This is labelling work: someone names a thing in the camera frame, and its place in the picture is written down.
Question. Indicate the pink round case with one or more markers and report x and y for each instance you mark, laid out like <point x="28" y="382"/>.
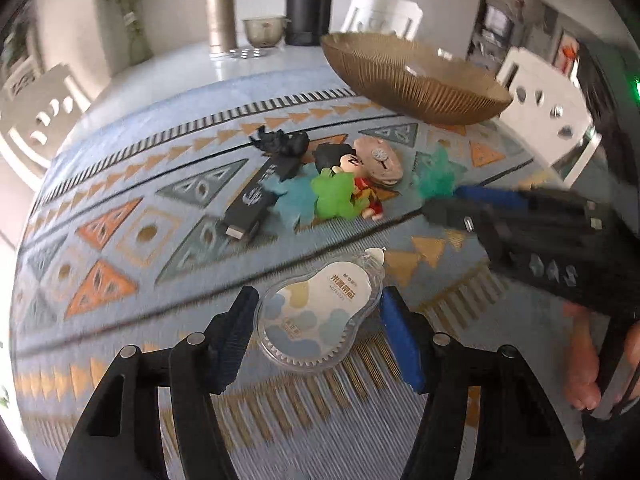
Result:
<point x="382" y="160"/>

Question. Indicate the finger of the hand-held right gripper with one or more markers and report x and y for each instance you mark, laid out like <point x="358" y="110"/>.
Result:
<point x="490" y="197"/>
<point x="455" y="212"/>

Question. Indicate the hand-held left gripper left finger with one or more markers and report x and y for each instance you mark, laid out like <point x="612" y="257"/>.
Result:
<point x="235" y="340"/>

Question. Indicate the black round pillar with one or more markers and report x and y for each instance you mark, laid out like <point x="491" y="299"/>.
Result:
<point x="309" y="0"/>

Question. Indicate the clear correction tape dispenser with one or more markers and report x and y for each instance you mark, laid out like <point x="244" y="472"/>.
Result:
<point x="310" y="320"/>

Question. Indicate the orange wall picture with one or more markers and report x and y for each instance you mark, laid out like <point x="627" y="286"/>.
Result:
<point x="567" y="52"/>

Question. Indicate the glass vase with flowers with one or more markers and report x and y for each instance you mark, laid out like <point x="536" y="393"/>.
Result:
<point x="132" y="20"/>

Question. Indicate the black slim box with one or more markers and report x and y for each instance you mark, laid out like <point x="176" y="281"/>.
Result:
<point x="260" y="195"/>

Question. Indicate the black dragon toy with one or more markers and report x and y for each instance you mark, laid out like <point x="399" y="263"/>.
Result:
<point x="280" y="142"/>

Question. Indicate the red robed figurine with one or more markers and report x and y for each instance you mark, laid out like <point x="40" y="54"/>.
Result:
<point x="345" y="160"/>

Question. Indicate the teal spiky toy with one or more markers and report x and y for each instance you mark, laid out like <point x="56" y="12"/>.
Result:
<point x="437" y="175"/>

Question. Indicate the white chair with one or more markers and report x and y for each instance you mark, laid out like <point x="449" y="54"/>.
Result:
<point x="35" y="110"/>
<point x="545" y="95"/>
<point x="382" y="12"/>

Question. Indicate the light blue spiky toy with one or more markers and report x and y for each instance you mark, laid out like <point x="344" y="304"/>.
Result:
<point x="295" y="202"/>

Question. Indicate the person's right hand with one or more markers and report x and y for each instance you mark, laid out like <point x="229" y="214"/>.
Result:
<point x="585" y="360"/>

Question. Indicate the small metal bowl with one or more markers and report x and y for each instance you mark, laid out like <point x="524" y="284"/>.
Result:
<point x="265" y="32"/>

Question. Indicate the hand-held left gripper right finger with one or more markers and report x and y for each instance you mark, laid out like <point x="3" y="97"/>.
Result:
<point x="402" y="340"/>

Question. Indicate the cluttered shelf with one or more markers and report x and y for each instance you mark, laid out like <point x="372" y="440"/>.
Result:
<point x="497" y="25"/>

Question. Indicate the blue patterned tablecloth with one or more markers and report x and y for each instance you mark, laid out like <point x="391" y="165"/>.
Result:
<point x="165" y="260"/>

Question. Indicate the silver metal canister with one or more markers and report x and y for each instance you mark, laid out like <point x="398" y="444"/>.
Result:
<point x="220" y="17"/>

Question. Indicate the green spiky toy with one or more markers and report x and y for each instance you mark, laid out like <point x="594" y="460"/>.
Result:
<point x="335" y="195"/>

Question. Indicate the golden ribbed bowl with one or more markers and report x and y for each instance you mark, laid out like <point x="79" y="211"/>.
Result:
<point x="415" y="90"/>

